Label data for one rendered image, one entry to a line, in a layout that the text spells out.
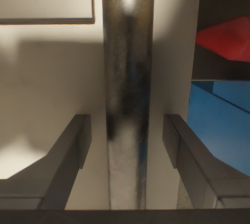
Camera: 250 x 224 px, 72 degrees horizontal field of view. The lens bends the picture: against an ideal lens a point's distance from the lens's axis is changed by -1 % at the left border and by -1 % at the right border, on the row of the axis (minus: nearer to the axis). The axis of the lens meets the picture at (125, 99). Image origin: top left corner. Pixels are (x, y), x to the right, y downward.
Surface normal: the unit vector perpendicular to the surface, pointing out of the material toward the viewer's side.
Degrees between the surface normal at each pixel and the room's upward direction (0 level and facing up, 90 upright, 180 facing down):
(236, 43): 43
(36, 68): 0
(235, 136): 90
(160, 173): 0
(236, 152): 90
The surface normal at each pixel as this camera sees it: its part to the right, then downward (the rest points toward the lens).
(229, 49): -0.64, 0.65
